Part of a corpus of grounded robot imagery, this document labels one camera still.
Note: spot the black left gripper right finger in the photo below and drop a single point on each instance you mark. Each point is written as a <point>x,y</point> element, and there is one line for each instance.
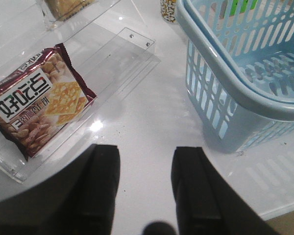
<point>205,203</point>

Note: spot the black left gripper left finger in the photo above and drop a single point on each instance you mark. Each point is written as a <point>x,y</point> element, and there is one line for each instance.
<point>78,200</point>

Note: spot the maroon cracker snack packet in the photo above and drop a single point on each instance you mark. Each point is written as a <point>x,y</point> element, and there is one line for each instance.
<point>39,98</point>

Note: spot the light blue plastic basket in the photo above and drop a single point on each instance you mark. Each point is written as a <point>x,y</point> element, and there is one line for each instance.
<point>240,68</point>

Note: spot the packaged bread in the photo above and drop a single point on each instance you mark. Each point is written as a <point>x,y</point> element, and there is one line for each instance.
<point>62,10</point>

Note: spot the yellow popcorn paper bucket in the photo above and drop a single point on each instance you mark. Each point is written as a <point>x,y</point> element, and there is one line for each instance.
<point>167,10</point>

